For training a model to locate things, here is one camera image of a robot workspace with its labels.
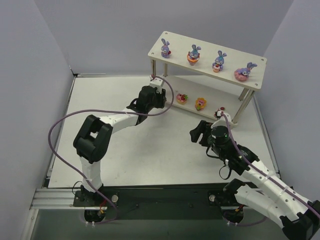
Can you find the white strawberry cake slice toy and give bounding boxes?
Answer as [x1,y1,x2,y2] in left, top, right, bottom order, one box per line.
[214,107,226,119]

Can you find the pink bear yellow flower toy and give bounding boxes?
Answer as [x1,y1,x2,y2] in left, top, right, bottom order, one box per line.
[194,97,207,111]

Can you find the pink strawberry cake toy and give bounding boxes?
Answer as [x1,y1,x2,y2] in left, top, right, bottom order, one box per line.
[176,93,188,105]

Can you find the small purple bunny toy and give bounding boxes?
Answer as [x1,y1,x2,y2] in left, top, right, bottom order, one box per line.
[161,38,171,59]

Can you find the purple bunny holding cupcake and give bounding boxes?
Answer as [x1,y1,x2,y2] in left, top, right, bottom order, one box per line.
[212,50,227,73]

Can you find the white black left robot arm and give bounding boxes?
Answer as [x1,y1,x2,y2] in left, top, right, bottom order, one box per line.
[73,85,167,200]

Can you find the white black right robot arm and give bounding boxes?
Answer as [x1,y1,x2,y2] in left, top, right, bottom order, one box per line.
[189,120,320,240]

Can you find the light wooden two-tier shelf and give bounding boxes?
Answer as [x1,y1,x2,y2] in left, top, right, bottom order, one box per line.
[148,31,267,124]

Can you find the purple bunny on pink donut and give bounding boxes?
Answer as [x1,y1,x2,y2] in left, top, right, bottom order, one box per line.
[234,62,258,82]

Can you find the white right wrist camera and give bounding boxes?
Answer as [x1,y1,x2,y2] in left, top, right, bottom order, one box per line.
[213,110,238,129]

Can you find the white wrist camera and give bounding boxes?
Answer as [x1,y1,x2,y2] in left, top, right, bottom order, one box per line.
[213,110,238,129]
[149,75,164,94]

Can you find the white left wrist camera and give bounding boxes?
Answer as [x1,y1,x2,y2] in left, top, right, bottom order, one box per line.
[149,75,164,94]

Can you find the black wrist strap loop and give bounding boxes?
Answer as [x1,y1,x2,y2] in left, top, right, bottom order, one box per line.
[218,165,232,180]

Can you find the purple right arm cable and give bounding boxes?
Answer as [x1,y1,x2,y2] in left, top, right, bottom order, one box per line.
[221,112,320,213]

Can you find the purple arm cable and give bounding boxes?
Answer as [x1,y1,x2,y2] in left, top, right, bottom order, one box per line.
[47,75,176,224]
[221,112,320,213]

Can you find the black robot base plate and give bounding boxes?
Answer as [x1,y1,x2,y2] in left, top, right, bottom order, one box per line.
[73,183,244,223]

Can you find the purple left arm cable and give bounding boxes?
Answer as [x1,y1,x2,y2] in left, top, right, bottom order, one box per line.
[47,75,176,224]

